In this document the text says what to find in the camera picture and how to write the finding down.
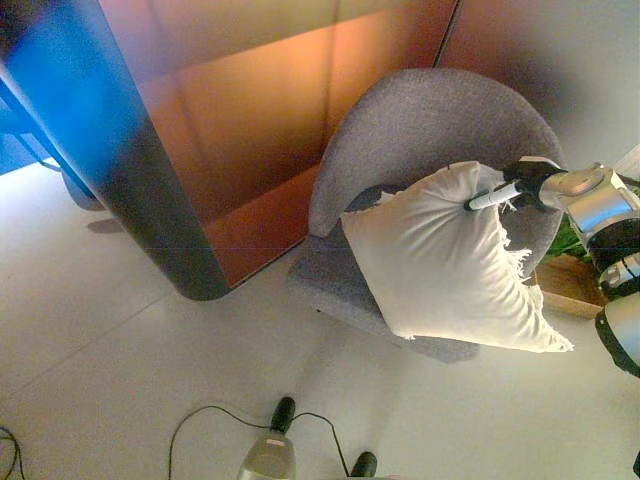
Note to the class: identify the wooden planter box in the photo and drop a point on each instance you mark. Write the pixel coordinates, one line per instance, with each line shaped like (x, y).
(565, 290)

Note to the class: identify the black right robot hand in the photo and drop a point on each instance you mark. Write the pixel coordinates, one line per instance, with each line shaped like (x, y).
(525, 175)

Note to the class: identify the black right robot foot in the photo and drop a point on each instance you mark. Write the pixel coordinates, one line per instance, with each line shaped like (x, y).
(363, 465)

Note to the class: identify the green leafy potted plant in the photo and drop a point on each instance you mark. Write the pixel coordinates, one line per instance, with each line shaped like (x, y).
(567, 245)

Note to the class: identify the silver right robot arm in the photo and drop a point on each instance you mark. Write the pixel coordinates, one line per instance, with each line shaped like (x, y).
(600, 200)

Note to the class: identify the black robot foot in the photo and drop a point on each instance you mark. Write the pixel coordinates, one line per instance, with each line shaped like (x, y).
(283, 412)
(363, 465)

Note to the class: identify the white frilled square pillow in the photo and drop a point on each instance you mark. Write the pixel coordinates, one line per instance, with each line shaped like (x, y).
(440, 270)

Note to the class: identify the black left robot foot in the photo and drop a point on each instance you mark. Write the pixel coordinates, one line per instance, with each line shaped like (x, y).
(283, 412)

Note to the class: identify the grey fabric tub armchair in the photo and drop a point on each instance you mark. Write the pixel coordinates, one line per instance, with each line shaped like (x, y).
(425, 115)

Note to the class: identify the copper mirrored wardrobe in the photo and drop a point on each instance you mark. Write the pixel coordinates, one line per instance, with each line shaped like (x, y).
(250, 125)

